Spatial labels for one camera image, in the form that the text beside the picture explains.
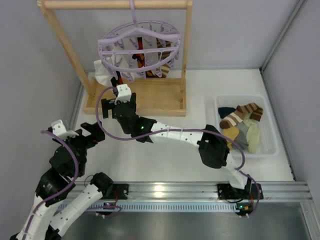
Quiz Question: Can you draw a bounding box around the argyle sock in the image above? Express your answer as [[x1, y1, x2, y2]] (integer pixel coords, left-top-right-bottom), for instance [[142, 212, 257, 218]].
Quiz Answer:
[[110, 71, 123, 88], [132, 37, 155, 78]]

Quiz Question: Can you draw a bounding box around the purple round clip hanger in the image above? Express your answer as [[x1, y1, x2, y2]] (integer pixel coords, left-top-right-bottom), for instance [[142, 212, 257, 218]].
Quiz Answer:
[[97, 0, 182, 82]]

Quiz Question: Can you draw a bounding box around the brown striped sock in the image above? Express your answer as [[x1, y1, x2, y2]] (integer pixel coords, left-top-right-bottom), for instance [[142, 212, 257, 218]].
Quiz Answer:
[[219, 102, 264, 129], [155, 38, 171, 78]]

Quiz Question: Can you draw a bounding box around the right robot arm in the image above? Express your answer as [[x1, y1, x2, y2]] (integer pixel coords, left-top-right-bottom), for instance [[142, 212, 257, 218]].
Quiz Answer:
[[97, 93, 263, 201]]

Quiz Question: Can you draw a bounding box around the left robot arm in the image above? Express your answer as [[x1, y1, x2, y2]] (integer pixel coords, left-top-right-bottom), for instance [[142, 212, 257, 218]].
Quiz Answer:
[[11, 120, 114, 240]]

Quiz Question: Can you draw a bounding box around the wooden hanger rack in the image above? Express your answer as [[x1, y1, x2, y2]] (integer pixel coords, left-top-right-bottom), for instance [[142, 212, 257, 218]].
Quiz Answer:
[[36, 0, 193, 117]]

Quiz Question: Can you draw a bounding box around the white sock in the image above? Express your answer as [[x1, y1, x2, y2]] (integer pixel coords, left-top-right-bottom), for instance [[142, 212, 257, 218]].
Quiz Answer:
[[93, 55, 129, 87]]

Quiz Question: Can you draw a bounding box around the navy sock in basket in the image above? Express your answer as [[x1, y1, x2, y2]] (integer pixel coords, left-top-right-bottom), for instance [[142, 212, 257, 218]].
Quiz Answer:
[[218, 107, 236, 119]]

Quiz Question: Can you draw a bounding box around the mustard yellow sock in basket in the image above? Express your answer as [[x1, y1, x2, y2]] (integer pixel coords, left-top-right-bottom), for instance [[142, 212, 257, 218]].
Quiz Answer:
[[222, 126, 240, 150]]

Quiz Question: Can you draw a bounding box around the pale yellow sock in basket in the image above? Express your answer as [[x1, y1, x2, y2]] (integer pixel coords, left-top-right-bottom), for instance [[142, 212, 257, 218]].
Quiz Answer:
[[243, 118, 260, 154]]

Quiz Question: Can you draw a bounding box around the white plastic basket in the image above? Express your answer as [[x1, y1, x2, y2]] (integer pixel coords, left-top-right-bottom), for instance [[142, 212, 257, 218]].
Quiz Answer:
[[214, 93, 279, 159]]

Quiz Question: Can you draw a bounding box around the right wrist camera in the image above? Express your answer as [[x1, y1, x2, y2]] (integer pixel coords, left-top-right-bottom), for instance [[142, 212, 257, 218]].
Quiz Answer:
[[115, 84, 132, 105]]

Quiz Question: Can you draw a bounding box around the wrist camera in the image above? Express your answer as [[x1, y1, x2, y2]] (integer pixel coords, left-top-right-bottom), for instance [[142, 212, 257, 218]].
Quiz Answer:
[[115, 84, 132, 105], [51, 119, 76, 140]]

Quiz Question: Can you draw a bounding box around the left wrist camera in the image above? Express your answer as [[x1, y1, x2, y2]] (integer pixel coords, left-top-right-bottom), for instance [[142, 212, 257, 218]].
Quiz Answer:
[[51, 119, 76, 140]]

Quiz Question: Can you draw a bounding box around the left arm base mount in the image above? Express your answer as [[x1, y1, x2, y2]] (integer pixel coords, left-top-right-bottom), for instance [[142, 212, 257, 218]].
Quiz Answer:
[[99, 183, 130, 217]]

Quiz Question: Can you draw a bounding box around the aluminium mounting rail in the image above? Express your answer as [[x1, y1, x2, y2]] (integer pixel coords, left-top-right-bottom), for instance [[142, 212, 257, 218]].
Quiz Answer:
[[116, 181, 313, 202]]

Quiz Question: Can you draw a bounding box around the white slotted cable duct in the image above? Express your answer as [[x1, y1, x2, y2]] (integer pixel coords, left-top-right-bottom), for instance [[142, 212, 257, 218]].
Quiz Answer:
[[57, 201, 253, 213]]

